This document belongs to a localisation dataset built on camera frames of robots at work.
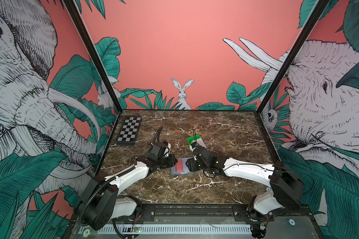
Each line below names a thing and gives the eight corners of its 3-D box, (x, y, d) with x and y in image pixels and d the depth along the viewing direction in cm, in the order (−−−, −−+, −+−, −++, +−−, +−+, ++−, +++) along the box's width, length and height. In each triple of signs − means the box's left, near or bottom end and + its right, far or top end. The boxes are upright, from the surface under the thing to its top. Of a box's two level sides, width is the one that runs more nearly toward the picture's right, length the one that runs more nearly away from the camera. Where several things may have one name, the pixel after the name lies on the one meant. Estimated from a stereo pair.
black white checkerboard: (118, 145, 101) (116, 142, 98) (126, 119, 117) (125, 116, 114) (135, 145, 102) (133, 142, 98) (141, 119, 117) (140, 116, 114)
